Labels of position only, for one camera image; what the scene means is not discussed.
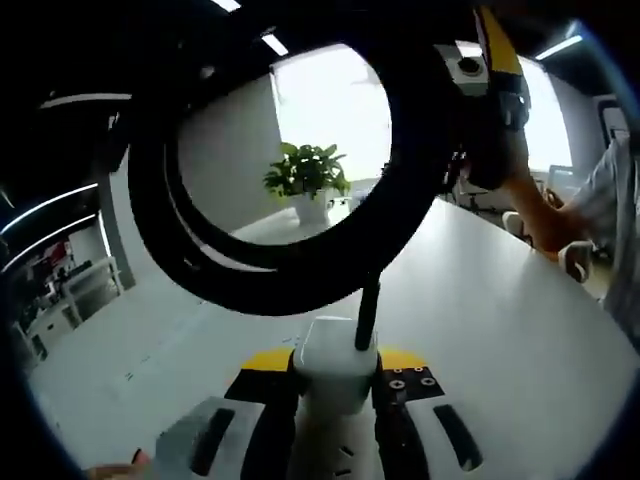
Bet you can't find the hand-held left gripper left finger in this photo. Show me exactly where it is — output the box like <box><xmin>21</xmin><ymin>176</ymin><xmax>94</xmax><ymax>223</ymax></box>
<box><xmin>154</xmin><ymin>347</ymin><xmax>310</xmax><ymax>480</ymax></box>

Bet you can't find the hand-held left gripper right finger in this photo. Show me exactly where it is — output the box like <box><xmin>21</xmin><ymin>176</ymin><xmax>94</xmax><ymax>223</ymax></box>
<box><xmin>372</xmin><ymin>344</ymin><xmax>490</xmax><ymax>480</ymax></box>

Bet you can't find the white power strip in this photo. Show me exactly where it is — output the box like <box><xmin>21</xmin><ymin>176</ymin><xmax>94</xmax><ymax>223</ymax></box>
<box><xmin>112</xmin><ymin>319</ymin><xmax>381</xmax><ymax>480</ymax></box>

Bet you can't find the white background office desk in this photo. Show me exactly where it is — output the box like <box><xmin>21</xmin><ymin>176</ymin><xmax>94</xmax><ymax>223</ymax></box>
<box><xmin>9</xmin><ymin>257</ymin><xmax>137</xmax><ymax>362</ymax></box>

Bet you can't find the black charger cable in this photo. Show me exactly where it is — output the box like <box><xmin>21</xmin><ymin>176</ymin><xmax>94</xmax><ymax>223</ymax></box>
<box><xmin>127</xmin><ymin>0</ymin><xmax>454</xmax><ymax>351</ymax></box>

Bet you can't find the white chair armrest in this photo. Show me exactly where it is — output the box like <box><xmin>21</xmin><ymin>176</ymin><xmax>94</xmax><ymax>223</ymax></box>
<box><xmin>556</xmin><ymin>239</ymin><xmax>597</xmax><ymax>284</ymax></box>
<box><xmin>501</xmin><ymin>209</ymin><xmax>537</xmax><ymax>249</ymax></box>

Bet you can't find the person's left hand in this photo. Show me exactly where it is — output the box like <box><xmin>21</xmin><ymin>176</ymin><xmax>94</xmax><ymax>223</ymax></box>
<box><xmin>84</xmin><ymin>448</ymin><xmax>154</xmax><ymax>480</ymax></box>

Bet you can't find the green potted plant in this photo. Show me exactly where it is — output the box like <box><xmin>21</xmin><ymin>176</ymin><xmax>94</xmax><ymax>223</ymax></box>
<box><xmin>263</xmin><ymin>142</ymin><xmax>352</xmax><ymax>225</ymax></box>

